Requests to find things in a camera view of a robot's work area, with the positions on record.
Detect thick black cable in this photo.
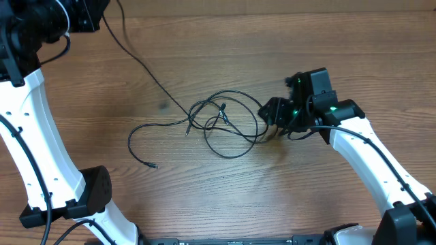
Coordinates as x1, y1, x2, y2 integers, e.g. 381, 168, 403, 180
101, 15, 270, 159

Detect thin black usb cable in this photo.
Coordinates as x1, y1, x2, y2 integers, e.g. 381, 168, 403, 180
127, 90, 270, 169

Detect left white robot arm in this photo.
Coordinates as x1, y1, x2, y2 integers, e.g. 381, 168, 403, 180
1, 0, 145, 244

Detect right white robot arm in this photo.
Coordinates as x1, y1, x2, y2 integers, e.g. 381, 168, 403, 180
258, 68, 435, 244

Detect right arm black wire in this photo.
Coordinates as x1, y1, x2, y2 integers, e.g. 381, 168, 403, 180
285, 95, 436, 232

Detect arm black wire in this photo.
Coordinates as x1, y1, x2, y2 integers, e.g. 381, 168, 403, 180
285, 95, 436, 232
0, 33, 116, 245

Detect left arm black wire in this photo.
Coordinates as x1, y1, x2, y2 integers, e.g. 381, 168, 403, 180
0, 33, 116, 245

